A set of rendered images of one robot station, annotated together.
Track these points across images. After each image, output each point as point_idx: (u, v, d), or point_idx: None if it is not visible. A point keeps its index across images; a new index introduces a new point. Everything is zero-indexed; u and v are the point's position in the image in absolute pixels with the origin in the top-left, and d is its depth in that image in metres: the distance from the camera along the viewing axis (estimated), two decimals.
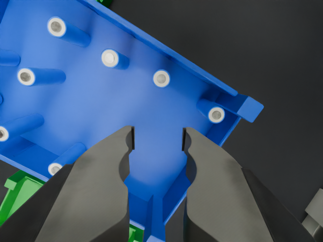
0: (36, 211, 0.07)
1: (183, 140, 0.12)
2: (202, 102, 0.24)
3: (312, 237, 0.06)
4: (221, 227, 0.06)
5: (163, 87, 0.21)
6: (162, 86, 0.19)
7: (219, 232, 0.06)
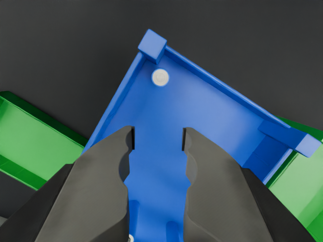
0: (36, 211, 0.07)
1: (183, 140, 0.12)
2: None
3: (312, 237, 0.06)
4: (221, 227, 0.06)
5: None
6: None
7: (219, 232, 0.06)
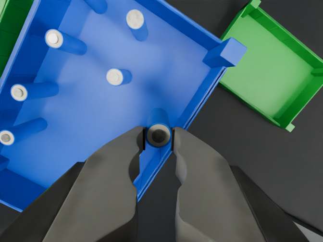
0: (47, 207, 0.07)
1: (172, 140, 0.12)
2: None
3: (299, 230, 0.06)
4: (213, 226, 0.06)
5: None
6: None
7: (211, 231, 0.06)
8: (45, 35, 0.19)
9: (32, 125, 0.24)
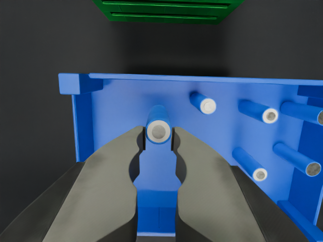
0: (47, 207, 0.07)
1: (172, 140, 0.12)
2: None
3: (299, 230, 0.06)
4: (213, 226, 0.06)
5: None
6: None
7: (211, 231, 0.06)
8: (269, 108, 0.20)
9: None
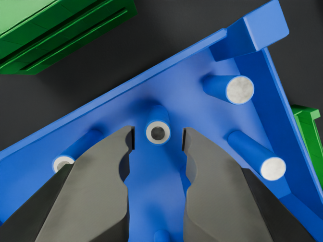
0: (36, 211, 0.07)
1: (183, 140, 0.12)
2: None
3: (312, 237, 0.06)
4: (221, 227, 0.06)
5: None
6: None
7: (219, 232, 0.06)
8: (149, 123, 0.12)
9: None
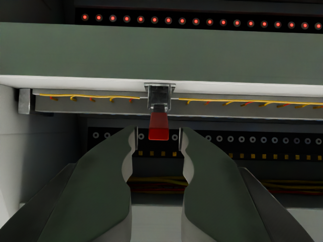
0: (39, 210, 0.07)
1: (180, 140, 0.12)
2: None
3: (308, 235, 0.06)
4: (219, 227, 0.06)
5: None
6: None
7: (217, 231, 0.06)
8: None
9: None
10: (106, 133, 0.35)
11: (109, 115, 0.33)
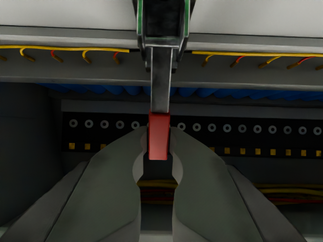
0: (51, 206, 0.07)
1: (168, 140, 0.12)
2: (255, 93, 0.21)
3: (295, 227, 0.06)
4: (210, 226, 0.06)
5: (258, 91, 0.18)
6: None
7: (208, 231, 0.06)
8: None
9: (315, 92, 0.20)
10: (87, 121, 0.26)
11: (90, 94, 0.23)
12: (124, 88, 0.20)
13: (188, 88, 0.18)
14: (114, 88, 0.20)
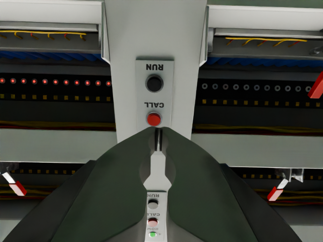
0: (59, 203, 0.07)
1: (160, 140, 0.12)
2: None
3: (287, 223, 0.06)
4: (204, 225, 0.06)
5: None
6: None
7: (202, 230, 0.06)
8: None
9: None
10: (214, 84, 0.38)
11: (225, 66, 0.35)
12: (262, 61, 0.31)
13: (307, 60, 0.30)
14: (255, 61, 0.32)
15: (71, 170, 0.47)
